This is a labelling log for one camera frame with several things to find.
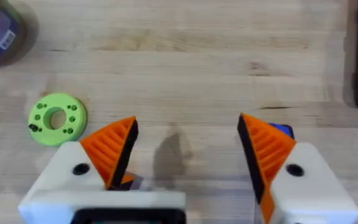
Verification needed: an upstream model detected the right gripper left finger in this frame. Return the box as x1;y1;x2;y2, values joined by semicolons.
17;115;140;215

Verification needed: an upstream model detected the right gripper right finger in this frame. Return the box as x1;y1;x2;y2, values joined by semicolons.
236;113;358;224

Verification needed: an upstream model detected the blue electric screwdriver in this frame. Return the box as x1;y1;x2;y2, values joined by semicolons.
267;122;295;140

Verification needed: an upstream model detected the green disc with holes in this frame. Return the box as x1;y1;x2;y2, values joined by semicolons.
27;92;88;147

